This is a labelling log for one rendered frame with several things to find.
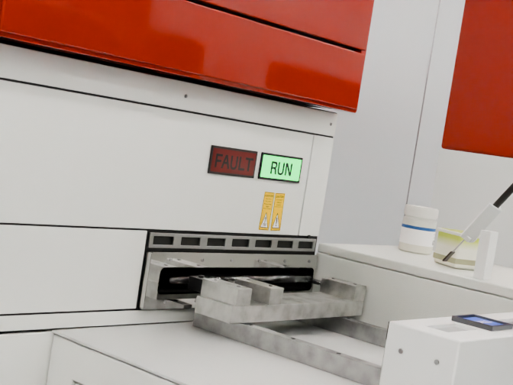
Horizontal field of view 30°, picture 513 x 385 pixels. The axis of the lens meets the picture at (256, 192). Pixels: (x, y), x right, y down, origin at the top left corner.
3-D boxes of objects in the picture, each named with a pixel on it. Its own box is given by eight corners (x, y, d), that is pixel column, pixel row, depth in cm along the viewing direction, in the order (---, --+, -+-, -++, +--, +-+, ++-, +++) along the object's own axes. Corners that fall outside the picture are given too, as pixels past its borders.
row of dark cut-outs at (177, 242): (146, 247, 154) (148, 231, 154) (311, 250, 187) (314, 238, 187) (148, 247, 153) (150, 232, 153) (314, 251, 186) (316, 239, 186)
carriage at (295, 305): (193, 312, 155) (196, 295, 155) (327, 306, 183) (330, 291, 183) (229, 325, 150) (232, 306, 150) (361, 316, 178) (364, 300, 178)
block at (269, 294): (233, 294, 162) (235, 276, 162) (246, 293, 165) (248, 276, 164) (268, 305, 157) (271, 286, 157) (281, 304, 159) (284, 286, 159)
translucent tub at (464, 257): (430, 261, 184) (436, 226, 183) (462, 264, 187) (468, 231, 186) (453, 268, 177) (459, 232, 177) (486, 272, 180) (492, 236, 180)
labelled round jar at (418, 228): (391, 248, 199) (398, 203, 198) (409, 248, 204) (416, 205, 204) (420, 254, 194) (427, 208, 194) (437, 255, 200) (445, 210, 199)
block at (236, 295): (199, 295, 156) (202, 276, 156) (214, 295, 158) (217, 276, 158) (235, 306, 151) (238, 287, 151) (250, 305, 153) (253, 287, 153)
